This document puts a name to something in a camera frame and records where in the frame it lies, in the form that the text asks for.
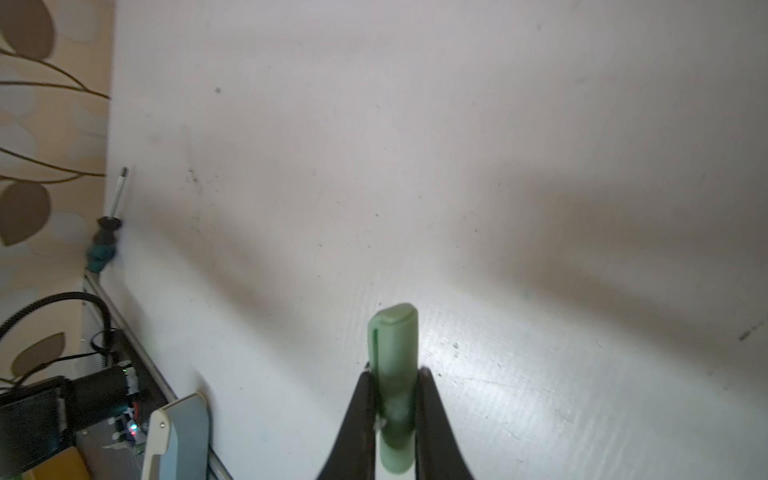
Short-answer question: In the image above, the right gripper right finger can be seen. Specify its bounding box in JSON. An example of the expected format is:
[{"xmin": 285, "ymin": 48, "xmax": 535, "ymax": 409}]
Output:
[{"xmin": 415, "ymin": 367, "xmax": 474, "ymax": 480}]

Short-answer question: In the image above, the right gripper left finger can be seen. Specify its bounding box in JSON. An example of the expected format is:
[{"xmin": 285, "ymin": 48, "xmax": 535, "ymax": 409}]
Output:
[{"xmin": 317, "ymin": 365, "xmax": 378, "ymax": 480}]

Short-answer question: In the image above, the green pen cap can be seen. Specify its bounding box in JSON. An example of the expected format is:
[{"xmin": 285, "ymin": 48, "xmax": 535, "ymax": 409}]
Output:
[{"xmin": 367, "ymin": 303, "xmax": 419, "ymax": 475}]

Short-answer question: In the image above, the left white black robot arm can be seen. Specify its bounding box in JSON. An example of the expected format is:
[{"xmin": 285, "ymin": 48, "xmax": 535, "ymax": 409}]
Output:
[{"xmin": 1, "ymin": 292, "xmax": 147, "ymax": 479}]

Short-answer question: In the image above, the black teal screwdriver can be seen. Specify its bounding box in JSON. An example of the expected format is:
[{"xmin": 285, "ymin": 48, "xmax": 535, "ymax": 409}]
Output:
[{"xmin": 86, "ymin": 167, "xmax": 129, "ymax": 273}]

